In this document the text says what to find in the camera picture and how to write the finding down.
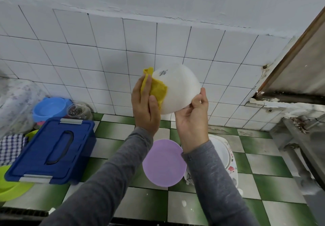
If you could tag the person's left hand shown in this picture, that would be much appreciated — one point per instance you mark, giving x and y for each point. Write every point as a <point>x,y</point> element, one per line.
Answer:
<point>147,111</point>

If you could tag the purple plastic bowl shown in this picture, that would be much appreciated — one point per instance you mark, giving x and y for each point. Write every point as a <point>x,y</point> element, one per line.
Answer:
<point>164,162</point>

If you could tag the stainless steel sink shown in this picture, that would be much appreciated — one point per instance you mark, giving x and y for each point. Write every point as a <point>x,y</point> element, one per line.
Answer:
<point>307,147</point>

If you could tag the blue plastic box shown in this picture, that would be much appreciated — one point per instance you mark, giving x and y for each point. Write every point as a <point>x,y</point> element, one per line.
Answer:
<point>48,149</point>

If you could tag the blue plastic bowl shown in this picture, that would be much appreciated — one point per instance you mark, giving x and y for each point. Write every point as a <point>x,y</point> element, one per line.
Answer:
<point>51,107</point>

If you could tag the cream plastic bowl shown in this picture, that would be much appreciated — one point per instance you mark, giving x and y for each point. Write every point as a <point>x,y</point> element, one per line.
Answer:
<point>182,86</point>

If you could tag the person's right forearm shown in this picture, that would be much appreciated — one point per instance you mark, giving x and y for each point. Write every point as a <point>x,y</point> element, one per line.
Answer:
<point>218,187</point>

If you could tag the clear plastic bag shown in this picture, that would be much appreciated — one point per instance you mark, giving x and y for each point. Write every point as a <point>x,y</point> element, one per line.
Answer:
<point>15,104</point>

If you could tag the person's right hand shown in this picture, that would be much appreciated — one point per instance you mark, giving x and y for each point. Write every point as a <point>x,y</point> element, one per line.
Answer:
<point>192,124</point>

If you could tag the lime green plastic bowl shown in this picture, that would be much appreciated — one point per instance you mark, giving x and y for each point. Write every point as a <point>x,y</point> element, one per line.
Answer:
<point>12,187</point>

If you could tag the glass jar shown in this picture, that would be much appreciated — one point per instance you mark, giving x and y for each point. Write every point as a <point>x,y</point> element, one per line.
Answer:
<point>79,111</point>

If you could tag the blue white checked cloth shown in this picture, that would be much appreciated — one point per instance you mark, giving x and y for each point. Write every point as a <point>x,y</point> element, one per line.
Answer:
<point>11,148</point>

